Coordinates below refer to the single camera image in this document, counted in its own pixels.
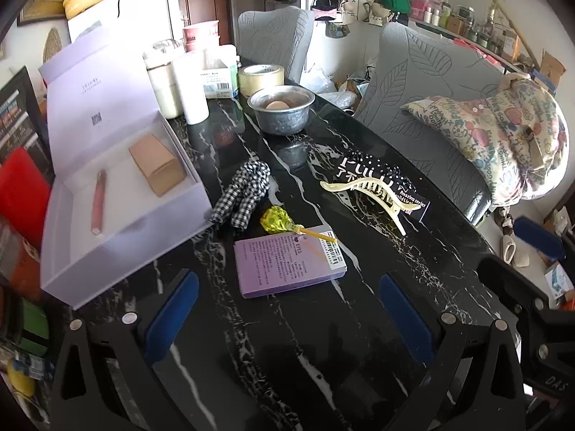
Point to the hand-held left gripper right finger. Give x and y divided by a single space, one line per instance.
406 318

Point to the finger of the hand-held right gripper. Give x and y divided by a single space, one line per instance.
512 283
539 238

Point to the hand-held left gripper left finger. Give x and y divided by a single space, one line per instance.
173 314

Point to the purple box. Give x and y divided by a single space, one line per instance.
278 265

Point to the yellow green lollipop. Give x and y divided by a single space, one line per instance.
275 220

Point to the black white checkered scrunchie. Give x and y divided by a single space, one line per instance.
245 188

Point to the cream hair clip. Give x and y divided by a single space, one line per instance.
330 185

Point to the lavender gift box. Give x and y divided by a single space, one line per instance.
90 98

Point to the beige slippers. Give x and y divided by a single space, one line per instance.
514 253

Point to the blue white carton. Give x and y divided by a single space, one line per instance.
560 280

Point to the colourful printed cushion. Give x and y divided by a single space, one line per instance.
485 130

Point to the pink cosmetic tube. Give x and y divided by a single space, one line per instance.
99 202

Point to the green roll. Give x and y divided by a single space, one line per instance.
27 327

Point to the small brown cardboard box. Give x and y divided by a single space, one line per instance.
155 164

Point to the black white printed packet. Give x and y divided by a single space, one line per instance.
359 166

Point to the cardboard box on shelf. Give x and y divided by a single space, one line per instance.
552 69

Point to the red box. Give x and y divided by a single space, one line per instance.
22 188

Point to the wide grey leaf-pattern chair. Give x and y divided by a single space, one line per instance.
404 81

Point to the white cylinder cup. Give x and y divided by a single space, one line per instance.
193 94

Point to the metal bowl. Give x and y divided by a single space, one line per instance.
280 119

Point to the cream jar with lid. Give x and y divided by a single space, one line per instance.
164 90

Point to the row of jars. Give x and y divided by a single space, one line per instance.
467 24

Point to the brown egg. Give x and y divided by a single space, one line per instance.
276 105

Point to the white tissue box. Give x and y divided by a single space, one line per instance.
218 83

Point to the beige tape roll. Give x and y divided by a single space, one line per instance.
251 83

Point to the clear plastic bags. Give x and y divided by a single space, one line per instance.
323 85

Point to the pink cup stack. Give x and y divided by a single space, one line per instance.
200 33

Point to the narrow grey leaf-pattern chair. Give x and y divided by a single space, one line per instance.
269 36

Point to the white refrigerator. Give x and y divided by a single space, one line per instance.
134 9

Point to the framed picture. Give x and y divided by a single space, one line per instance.
40 13

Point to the woven wall fan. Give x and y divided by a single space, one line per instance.
52 45

